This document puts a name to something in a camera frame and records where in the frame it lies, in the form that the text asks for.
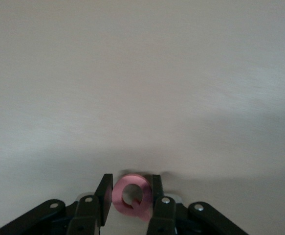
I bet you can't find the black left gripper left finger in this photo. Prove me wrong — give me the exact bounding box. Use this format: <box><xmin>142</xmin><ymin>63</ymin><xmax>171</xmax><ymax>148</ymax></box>
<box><xmin>0</xmin><ymin>173</ymin><xmax>114</xmax><ymax>235</ymax></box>

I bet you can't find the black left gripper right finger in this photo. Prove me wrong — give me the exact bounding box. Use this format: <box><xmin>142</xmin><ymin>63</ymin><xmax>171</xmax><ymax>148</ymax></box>
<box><xmin>146</xmin><ymin>174</ymin><xmax>250</xmax><ymax>235</ymax></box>

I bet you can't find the pink foam letter Q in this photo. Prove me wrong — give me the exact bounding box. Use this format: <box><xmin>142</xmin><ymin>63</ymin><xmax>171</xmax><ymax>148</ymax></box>
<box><xmin>111</xmin><ymin>173</ymin><xmax>155</xmax><ymax>222</ymax></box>

